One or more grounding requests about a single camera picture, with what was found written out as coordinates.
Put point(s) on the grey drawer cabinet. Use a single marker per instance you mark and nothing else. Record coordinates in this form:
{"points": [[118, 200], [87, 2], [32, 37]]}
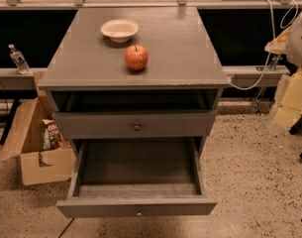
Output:
{"points": [[135, 73]]}

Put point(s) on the snack bag in box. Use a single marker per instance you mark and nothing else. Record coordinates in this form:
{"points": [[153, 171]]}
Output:
{"points": [[52, 137]]}

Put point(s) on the closed grey drawer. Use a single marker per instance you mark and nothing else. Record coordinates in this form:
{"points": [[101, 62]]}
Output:
{"points": [[133, 125]]}

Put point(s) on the open grey drawer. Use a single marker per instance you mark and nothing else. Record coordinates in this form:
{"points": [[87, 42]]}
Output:
{"points": [[136, 177]]}

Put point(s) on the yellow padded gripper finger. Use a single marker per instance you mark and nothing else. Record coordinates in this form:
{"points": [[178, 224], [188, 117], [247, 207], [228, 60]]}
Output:
{"points": [[287, 108]]}

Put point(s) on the red apple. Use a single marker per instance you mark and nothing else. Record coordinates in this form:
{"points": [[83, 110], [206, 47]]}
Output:
{"points": [[136, 57]]}

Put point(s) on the white bowl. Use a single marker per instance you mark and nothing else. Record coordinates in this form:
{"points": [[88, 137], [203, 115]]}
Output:
{"points": [[120, 31]]}

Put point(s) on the clear water bottle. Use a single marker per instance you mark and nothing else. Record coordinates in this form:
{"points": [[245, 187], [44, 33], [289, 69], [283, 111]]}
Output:
{"points": [[19, 60]]}

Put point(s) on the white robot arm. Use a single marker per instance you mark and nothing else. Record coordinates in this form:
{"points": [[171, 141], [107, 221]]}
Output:
{"points": [[289, 43]]}

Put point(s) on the cardboard box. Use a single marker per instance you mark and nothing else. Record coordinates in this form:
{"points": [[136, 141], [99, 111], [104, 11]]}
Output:
{"points": [[26, 141]]}

